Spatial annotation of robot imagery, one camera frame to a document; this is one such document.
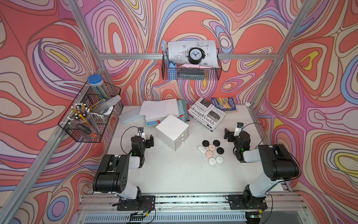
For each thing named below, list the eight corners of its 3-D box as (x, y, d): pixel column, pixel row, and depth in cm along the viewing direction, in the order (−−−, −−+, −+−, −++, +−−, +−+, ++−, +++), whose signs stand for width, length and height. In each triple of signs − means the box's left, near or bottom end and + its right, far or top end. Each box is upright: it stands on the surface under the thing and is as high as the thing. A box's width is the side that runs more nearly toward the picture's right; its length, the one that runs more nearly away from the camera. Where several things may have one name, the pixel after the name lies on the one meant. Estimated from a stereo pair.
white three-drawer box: (156, 139, 101) (154, 128, 90) (172, 125, 109) (171, 114, 98) (173, 153, 94) (172, 143, 83) (188, 137, 102) (189, 126, 91)
